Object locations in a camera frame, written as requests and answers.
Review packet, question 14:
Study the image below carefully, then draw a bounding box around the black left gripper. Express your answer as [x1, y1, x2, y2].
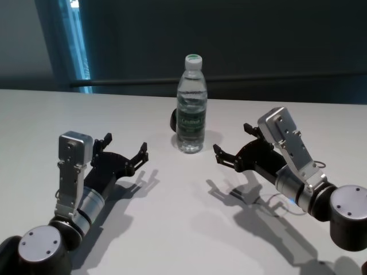
[83, 132, 150, 201]

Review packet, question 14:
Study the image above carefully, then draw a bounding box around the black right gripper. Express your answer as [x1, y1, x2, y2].
[212, 122, 288, 180]

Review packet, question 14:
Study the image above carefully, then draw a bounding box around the clear green-label water bottle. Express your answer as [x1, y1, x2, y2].
[175, 53, 208, 154]

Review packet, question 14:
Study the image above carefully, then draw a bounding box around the black round green-top button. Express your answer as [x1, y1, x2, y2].
[169, 108, 179, 133]

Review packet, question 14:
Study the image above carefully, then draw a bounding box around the dark horizontal railing bar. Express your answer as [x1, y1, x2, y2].
[70, 73, 367, 88]

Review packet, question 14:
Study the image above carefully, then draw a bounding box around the narrow window strip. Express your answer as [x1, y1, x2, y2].
[58, 0, 94, 95]

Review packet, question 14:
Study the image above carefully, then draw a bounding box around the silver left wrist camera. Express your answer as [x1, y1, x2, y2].
[54, 131, 94, 220]

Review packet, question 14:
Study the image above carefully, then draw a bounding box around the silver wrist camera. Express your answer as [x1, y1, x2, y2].
[54, 131, 94, 220]
[257, 107, 328, 193]

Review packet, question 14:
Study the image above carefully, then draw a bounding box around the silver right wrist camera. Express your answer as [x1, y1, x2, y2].
[257, 107, 328, 193]

